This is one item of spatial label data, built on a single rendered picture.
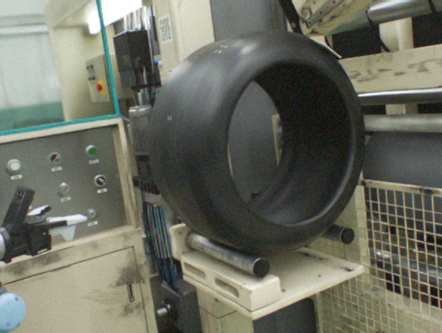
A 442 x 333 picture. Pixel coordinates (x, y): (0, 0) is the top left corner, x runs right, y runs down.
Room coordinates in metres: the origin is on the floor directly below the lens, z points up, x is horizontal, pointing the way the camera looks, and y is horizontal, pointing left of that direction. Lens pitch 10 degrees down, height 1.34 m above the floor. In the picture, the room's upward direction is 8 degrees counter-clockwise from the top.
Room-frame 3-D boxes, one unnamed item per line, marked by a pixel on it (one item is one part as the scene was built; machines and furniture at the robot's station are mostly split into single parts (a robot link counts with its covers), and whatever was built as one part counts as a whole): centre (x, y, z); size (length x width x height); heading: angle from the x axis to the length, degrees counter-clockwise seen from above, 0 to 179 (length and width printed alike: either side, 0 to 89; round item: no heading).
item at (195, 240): (1.26, 0.02, 0.90); 0.35 x 0.05 x 0.05; 30
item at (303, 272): (1.33, -0.10, 0.80); 0.37 x 0.36 x 0.02; 120
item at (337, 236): (1.40, -0.22, 0.90); 0.35 x 0.05 x 0.05; 30
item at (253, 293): (1.26, 0.02, 0.84); 0.36 x 0.09 x 0.06; 30
